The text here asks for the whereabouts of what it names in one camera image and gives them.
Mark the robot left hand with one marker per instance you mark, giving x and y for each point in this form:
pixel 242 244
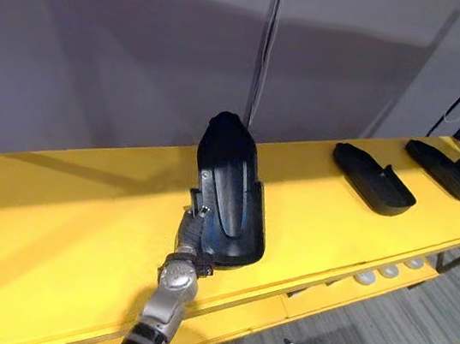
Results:
pixel 189 233

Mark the yellow lower shelf board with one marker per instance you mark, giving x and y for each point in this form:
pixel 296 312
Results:
pixel 323 298

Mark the yellow shelf board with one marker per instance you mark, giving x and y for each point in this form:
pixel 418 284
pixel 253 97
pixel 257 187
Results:
pixel 323 298
pixel 75 222

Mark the white round cap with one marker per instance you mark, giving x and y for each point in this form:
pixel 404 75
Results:
pixel 414 263
pixel 365 277
pixel 389 271

